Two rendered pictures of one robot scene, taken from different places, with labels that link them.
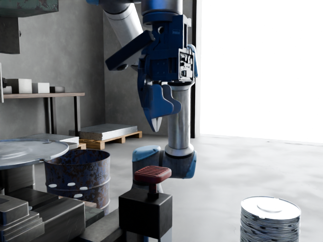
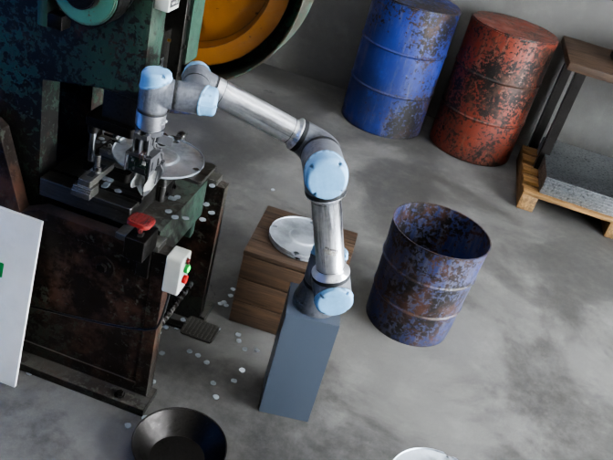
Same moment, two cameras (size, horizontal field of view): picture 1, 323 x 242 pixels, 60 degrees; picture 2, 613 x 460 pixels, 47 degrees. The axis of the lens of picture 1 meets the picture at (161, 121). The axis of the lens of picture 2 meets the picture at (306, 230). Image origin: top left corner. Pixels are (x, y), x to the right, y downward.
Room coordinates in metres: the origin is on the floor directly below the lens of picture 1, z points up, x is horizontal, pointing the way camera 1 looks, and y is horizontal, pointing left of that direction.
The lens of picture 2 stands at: (0.39, -1.69, 1.86)
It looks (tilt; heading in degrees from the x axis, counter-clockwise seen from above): 31 degrees down; 69
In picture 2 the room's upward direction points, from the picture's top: 15 degrees clockwise
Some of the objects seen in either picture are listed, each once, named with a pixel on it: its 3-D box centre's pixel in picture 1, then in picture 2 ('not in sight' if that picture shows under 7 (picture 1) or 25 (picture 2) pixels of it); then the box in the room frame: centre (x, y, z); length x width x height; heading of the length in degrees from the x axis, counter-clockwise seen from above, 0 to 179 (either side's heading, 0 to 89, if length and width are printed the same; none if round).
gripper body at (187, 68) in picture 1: (165, 51); (145, 149); (0.53, -0.01, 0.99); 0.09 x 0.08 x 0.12; 62
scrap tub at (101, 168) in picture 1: (79, 191); (423, 275); (1.80, 0.55, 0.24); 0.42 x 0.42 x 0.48
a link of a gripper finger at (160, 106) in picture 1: (159, 108); (136, 181); (0.52, 0.00, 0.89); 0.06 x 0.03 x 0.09; 62
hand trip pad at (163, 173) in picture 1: (153, 188); (140, 229); (0.54, 0.02, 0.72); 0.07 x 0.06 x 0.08; 153
